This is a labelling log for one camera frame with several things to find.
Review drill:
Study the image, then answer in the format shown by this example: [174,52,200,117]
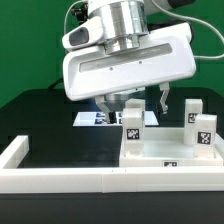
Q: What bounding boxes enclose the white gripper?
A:
[61,15,198,125]

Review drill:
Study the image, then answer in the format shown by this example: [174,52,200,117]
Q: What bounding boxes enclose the white square tabletop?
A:
[119,127,224,167]

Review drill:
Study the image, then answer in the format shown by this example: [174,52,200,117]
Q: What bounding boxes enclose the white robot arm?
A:
[62,0,196,123]

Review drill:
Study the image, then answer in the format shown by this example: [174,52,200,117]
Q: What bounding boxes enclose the white marker sheet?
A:
[73,111,159,127]

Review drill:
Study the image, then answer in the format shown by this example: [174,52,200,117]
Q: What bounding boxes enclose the white U-shaped fence wall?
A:
[0,135,224,194]

